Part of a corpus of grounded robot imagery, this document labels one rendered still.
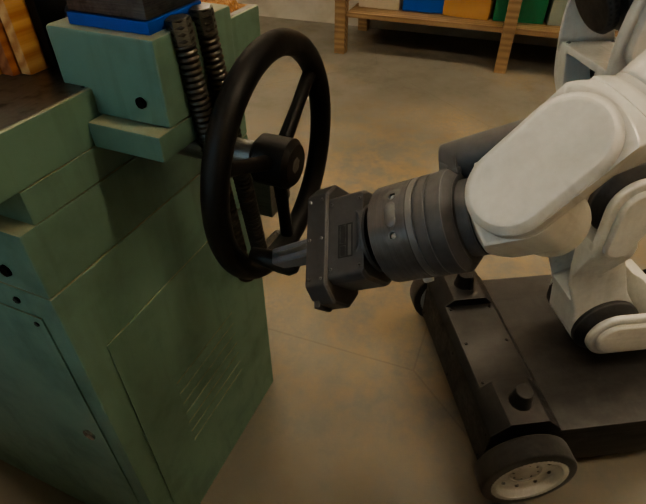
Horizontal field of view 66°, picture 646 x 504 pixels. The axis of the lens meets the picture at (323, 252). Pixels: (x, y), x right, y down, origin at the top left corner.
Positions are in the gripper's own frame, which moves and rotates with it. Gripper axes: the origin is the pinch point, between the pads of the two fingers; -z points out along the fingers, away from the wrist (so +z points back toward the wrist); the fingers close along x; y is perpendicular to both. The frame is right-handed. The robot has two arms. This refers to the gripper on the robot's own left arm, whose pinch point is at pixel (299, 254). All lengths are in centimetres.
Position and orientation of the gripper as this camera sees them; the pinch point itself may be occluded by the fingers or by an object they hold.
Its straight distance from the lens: 51.9
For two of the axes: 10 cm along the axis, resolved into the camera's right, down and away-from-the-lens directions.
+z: 8.0, -1.7, -5.8
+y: -6.0, -2.5, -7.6
